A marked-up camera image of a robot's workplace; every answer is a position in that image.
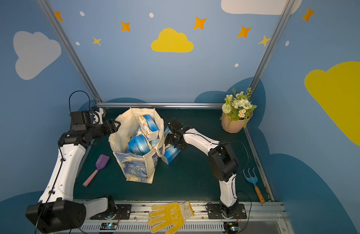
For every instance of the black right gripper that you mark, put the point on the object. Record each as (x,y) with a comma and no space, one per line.
(174,136)

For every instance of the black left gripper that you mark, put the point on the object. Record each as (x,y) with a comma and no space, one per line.
(110,126)

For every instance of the blue white tissue pack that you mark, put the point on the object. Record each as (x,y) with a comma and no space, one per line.
(138,146)
(170,153)
(148,127)
(167,130)

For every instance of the cream canvas tote bag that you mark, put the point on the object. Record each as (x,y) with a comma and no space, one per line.
(134,167)

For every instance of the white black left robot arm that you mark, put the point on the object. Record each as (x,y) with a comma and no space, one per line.
(56,210)

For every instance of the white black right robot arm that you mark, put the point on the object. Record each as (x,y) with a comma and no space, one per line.
(223,160)

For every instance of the purple pink spatula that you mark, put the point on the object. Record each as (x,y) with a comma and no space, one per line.
(100,164)

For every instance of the flower pot with white flowers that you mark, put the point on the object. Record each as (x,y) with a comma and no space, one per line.
(237,111)

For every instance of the yellow knit work glove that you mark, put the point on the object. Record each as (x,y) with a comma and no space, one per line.
(172,215)

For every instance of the left green circuit board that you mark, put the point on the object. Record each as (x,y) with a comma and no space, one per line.
(108,226)

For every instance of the green circuit board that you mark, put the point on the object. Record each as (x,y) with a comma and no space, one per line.
(231,228)
(108,226)

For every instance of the right green circuit board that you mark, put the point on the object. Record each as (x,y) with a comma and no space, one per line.
(231,228)

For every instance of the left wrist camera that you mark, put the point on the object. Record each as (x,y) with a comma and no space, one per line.
(83,120)

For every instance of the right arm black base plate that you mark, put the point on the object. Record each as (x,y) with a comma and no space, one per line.
(214,211)

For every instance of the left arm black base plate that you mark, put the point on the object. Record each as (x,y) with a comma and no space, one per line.
(122,212)

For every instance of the blue garden rake wooden handle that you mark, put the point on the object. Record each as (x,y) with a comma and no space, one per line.
(252,178)

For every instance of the aluminium rail front frame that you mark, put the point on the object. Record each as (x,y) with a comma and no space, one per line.
(270,218)

